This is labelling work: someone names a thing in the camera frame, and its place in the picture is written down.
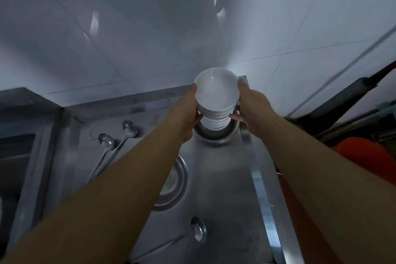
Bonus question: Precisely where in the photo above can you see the person's left hand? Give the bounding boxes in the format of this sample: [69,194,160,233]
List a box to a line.
[165,83,204,144]

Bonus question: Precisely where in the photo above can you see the person's right hand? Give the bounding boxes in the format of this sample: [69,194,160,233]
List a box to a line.
[229,78,281,136]

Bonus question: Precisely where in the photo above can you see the stack of white bowls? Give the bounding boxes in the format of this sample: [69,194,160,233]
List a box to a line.
[194,68,241,131]

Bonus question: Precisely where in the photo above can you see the person's right forearm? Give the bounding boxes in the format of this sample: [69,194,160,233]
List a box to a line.
[251,117,396,264]

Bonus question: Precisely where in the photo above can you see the person's left forearm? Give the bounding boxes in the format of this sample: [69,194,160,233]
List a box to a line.
[0,129,190,264]

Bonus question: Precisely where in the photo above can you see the metal bowl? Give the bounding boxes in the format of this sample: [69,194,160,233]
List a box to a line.
[192,118,239,145]

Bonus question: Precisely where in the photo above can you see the metal spoon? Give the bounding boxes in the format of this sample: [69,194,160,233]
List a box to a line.
[93,120,138,178]
[88,133,116,183]
[131,216,207,263]

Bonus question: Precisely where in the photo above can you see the metal plate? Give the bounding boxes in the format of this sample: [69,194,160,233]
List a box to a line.
[151,154,189,212]

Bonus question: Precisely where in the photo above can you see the orange plastic container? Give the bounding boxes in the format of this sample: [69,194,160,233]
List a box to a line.
[332,137,396,187]

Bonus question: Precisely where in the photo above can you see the red plastic bin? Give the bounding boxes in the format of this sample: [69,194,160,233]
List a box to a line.
[275,166,344,264]

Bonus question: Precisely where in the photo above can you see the stainless steel sink unit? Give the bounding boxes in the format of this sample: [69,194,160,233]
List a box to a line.
[0,87,64,253]

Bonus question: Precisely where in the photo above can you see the thin grey cable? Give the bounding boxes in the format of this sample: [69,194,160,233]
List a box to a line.
[286,25,396,118]

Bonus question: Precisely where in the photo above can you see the dark long-handled tool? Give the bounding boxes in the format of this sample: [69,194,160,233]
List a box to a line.
[285,60,396,144]

